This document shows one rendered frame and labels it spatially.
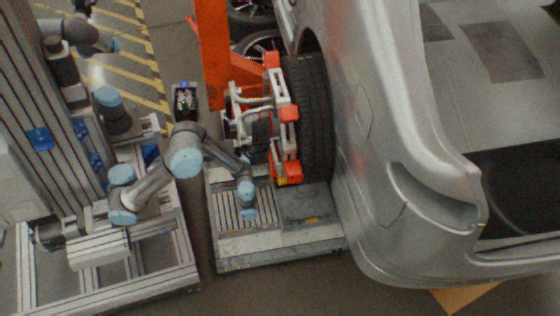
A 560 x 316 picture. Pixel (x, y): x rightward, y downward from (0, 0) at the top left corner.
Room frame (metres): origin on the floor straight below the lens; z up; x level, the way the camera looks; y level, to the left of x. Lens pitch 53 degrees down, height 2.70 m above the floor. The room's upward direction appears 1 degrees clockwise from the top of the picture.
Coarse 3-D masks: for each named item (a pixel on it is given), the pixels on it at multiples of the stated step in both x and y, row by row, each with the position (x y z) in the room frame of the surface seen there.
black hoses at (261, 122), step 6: (258, 120) 1.49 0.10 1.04; (264, 120) 1.50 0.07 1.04; (252, 126) 1.46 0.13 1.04; (258, 126) 1.46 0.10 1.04; (264, 126) 1.47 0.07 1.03; (252, 132) 1.44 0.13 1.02; (258, 132) 1.44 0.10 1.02; (264, 132) 1.45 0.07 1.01; (252, 138) 1.42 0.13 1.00; (258, 138) 1.43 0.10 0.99; (264, 138) 1.43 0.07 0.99; (252, 144) 1.40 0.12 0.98; (258, 144) 1.41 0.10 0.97; (264, 144) 1.41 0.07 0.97
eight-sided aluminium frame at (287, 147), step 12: (264, 72) 1.86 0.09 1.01; (276, 72) 1.73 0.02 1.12; (264, 84) 1.87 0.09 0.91; (264, 96) 1.87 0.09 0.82; (276, 96) 1.57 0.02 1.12; (288, 96) 1.57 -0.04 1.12; (276, 108) 1.53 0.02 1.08; (288, 144) 1.40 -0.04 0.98; (276, 156) 1.61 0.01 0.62; (276, 168) 1.53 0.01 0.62
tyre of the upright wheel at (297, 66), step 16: (288, 64) 1.74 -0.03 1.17; (304, 64) 1.73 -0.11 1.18; (320, 64) 1.74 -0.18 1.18; (304, 80) 1.63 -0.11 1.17; (320, 80) 1.63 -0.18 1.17; (304, 96) 1.55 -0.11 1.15; (320, 96) 1.55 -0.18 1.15; (304, 112) 1.48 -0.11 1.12; (320, 112) 1.49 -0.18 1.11; (304, 128) 1.43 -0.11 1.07; (320, 128) 1.44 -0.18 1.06; (304, 144) 1.39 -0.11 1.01; (320, 144) 1.39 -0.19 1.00; (288, 160) 1.62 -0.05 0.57; (304, 160) 1.36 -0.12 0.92; (320, 160) 1.37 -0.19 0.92; (304, 176) 1.35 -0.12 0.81; (320, 176) 1.38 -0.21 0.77
